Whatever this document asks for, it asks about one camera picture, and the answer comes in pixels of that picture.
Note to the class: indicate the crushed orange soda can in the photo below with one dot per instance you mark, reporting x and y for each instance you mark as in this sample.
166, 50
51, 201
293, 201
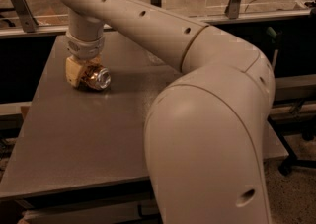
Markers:
96, 77

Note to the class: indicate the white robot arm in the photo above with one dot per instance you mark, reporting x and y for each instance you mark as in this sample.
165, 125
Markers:
203, 136

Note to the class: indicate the left metal barrier bracket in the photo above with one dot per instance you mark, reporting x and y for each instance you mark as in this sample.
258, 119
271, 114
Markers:
27, 20

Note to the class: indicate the black cart base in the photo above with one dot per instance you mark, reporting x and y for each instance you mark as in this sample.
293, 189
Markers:
307, 131

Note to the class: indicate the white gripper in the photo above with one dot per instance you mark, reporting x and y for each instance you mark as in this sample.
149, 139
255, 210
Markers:
85, 47

